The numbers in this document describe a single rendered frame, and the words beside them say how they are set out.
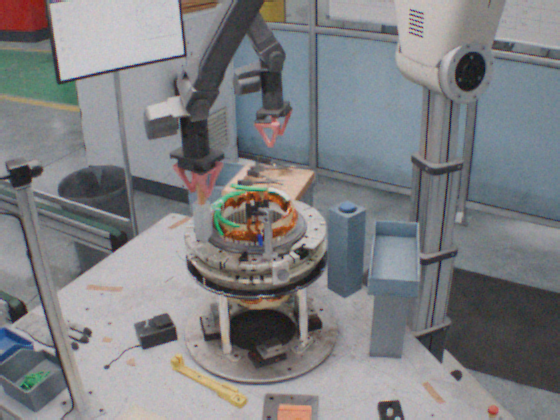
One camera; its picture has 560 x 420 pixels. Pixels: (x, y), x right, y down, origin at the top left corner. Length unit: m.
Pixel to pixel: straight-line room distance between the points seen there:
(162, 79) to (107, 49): 1.46
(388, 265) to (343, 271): 0.28
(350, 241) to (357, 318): 0.20
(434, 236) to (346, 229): 0.24
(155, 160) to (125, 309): 2.32
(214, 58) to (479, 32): 0.62
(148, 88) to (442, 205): 2.52
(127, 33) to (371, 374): 1.47
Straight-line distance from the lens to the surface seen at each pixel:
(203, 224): 1.35
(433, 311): 1.79
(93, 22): 2.26
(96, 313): 1.74
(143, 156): 4.03
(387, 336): 1.49
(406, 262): 1.43
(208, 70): 1.13
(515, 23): 3.32
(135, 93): 3.89
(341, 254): 1.65
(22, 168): 1.11
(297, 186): 1.66
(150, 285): 1.82
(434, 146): 1.54
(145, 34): 2.32
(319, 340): 1.54
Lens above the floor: 1.79
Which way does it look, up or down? 28 degrees down
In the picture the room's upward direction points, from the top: 1 degrees counter-clockwise
